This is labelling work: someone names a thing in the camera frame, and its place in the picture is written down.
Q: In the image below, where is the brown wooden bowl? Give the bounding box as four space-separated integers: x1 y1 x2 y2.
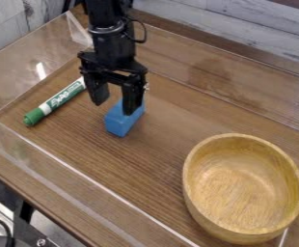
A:
182 133 299 245

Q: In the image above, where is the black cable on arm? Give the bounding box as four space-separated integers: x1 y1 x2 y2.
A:
123 16 149 44

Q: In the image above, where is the green Expo marker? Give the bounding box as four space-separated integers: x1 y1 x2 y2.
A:
23 77 87 126

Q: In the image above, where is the blue rectangular block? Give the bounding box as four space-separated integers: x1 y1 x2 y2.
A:
104 100 145 137

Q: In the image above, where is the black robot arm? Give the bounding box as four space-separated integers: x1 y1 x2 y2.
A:
78 0 149 116

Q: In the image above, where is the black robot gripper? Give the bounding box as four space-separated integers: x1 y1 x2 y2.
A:
78 25 149 116

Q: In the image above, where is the black metal table leg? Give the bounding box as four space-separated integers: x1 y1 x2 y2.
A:
19 201 35 224

